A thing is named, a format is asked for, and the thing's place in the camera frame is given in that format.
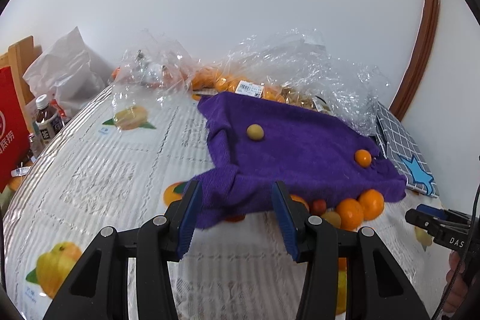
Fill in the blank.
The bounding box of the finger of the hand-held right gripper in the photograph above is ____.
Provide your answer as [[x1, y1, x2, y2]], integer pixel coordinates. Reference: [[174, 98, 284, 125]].
[[416, 204, 474, 228], [404, 209, 467, 258]]

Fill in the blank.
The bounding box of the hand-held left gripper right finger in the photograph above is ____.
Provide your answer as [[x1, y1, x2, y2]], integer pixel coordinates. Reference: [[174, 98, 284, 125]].
[[271, 180, 430, 320]]

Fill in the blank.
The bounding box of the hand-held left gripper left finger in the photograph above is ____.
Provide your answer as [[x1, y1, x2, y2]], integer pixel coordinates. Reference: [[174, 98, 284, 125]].
[[43, 180, 203, 320]]

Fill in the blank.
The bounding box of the yellow green longan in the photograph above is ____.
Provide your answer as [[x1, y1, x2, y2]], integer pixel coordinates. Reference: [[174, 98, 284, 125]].
[[321, 211, 343, 230], [246, 124, 265, 142]]

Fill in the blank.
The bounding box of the orange mandarin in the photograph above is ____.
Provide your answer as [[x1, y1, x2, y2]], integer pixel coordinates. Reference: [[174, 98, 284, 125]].
[[335, 198, 365, 231], [356, 190, 386, 220]]

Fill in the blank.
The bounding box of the pile of bagged tan fruits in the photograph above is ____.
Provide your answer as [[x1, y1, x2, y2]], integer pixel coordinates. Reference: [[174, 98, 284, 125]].
[[281, 85, 328, 111]]

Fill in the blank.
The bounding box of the person's right hand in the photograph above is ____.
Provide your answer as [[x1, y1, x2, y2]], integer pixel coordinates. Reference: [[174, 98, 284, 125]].
[[447, 252, 480, 314]]

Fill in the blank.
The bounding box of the purple towel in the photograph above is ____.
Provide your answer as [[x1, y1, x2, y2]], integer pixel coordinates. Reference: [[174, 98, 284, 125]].
[[191, 91, 407, 231]]

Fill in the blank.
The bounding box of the grey checked pouch blue star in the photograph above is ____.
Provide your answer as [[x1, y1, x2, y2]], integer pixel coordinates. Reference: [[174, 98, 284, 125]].
[[374, 100, 440, 199]]

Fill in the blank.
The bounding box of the fruit print tablecloth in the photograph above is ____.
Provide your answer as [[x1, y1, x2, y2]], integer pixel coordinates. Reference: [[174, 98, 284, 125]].
[[0, 80, 452, 320]]

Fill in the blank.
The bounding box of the pile of bagged oranges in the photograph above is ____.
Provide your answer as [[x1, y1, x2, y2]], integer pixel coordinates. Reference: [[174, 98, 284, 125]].
[[191, 67, 286, 103]]

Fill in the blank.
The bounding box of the large clear plastic bag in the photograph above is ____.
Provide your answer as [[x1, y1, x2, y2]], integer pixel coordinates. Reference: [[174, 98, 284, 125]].
[[189, 27, 391, 137]]

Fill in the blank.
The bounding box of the small clear plastic bag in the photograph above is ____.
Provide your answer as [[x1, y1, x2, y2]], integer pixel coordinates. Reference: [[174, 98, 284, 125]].
[[112, 28, 197, 111]]

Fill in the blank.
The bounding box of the red cap bottle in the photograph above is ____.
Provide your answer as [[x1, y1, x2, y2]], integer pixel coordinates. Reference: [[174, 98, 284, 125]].
[[50, 98, 72, 123]]

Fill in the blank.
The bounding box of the tea bottle with white cap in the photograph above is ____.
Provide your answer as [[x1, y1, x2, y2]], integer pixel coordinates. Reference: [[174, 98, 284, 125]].
[[34, 94, 64, 147]]

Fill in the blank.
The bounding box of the white plastic bag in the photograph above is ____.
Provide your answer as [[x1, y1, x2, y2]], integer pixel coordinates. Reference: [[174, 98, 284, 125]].
[[22, 26, 115, 111]]

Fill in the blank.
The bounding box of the red paper bag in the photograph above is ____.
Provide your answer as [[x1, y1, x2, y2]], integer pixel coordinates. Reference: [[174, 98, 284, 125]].
[[0, 66, 31, 193]]

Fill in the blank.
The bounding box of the wooden chair back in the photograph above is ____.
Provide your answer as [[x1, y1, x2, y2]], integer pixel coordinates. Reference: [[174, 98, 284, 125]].
[[0, 36, 43, 108]]

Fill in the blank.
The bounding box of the brown wooden door frame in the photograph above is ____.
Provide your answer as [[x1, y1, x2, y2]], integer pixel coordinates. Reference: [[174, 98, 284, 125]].
[[388, 0, 442, 122]]

